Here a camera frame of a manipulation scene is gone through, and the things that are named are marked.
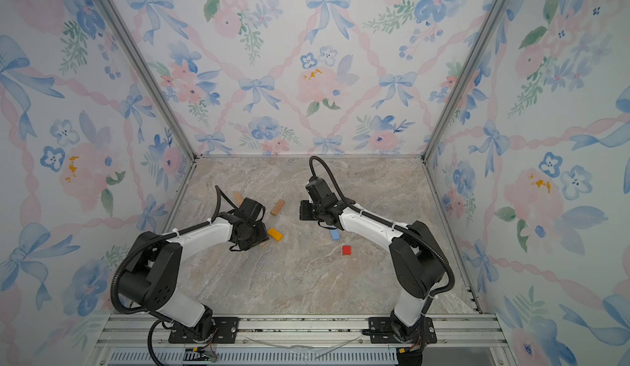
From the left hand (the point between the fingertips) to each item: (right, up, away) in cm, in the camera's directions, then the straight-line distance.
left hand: (266, 237), depth 92 cm
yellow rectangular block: (+3, +1, +2) cm, 4 cm away
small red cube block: (+30, -4, -2) cm, 30 cm away
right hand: (+14, +11, -4) cm, 18 cm away
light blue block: (+26, +1, +1) cm, 26 cm away
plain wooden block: (+2, +10, +10) cm, 14 cm away
